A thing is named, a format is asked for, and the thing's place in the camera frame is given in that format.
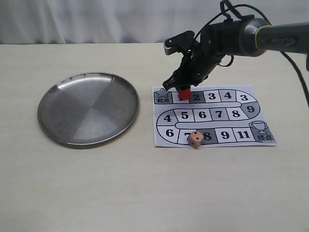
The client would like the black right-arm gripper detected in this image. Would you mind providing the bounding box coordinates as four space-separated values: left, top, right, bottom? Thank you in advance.
162 23 241 90

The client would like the red cylinder game piece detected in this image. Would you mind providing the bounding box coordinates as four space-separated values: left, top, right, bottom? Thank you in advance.
178 86 191 101

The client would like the small wooden die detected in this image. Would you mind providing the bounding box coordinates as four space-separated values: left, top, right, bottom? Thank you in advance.
187 131 204 149

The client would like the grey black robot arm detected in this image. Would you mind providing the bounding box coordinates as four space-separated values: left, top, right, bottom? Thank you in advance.
163 18 309 91

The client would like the printed paper game board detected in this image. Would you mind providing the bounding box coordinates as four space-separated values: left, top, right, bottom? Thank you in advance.
153 85 276 147

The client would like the round silver metal plate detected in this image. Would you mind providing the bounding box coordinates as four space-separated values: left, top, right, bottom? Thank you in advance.
37 72 140 147

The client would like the white backdrop curtain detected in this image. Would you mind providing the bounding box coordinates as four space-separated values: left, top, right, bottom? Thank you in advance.
0 0 309 44

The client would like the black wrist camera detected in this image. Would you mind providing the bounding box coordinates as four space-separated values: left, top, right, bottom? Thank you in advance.
164 30 195 56

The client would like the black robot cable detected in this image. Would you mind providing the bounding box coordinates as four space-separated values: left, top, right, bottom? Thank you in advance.
193 0 309 109

